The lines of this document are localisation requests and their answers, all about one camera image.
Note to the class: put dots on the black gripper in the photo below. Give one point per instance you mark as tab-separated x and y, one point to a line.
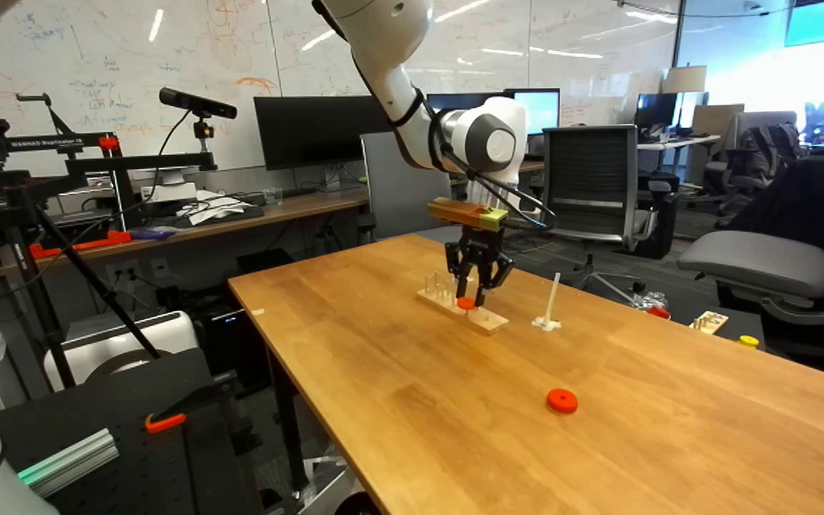
476	249

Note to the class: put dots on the orange disc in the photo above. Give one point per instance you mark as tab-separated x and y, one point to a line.
466	301
562	402

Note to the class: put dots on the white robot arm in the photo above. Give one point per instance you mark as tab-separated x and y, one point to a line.
482	147

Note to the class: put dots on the wooden peg block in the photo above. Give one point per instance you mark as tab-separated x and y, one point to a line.
445	301

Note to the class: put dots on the white stick on base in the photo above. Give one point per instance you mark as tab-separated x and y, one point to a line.
543	321

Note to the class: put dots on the grey office chair back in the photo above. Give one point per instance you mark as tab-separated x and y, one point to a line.
399	192

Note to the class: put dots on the grey office chair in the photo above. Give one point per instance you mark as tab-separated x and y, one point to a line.
774	249
399	192

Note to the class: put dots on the black mesh office chair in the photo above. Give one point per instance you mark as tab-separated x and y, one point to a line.
592	183

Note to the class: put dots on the black monitor middle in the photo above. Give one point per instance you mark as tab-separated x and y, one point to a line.
445	100

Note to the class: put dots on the black monitor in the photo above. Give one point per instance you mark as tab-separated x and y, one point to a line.
316	129
445	100

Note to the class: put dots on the lit monitor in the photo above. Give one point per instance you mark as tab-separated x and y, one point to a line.
540	109

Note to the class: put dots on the black monitor left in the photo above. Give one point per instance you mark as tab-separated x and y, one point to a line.
316	129

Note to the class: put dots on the grey office chair right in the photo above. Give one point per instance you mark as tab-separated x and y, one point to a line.
774	249

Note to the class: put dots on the wrist camera orange block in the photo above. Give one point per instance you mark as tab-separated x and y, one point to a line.
466	216

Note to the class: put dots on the orange clamp handle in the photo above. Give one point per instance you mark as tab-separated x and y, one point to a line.
158	424

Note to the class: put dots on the black depth camera bar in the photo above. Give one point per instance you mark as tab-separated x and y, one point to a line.
196	105

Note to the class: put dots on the wooden desk at wall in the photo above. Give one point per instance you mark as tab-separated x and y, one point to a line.
293	210

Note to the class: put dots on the black camera tripod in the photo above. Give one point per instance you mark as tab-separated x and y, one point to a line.
20	210

